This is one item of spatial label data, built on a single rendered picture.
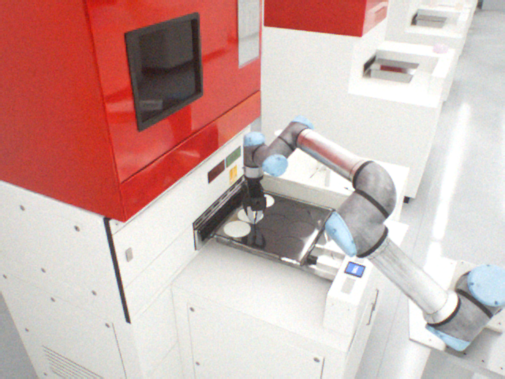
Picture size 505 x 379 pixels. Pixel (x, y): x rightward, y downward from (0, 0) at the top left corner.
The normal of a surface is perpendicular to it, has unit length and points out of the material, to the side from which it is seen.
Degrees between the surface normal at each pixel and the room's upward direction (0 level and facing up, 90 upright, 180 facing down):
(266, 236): 0
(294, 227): 0
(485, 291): 34
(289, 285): 0
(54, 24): 90
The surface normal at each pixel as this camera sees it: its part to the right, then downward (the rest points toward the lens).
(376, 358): 0.01, -0.85
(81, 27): -0.44, 0.47
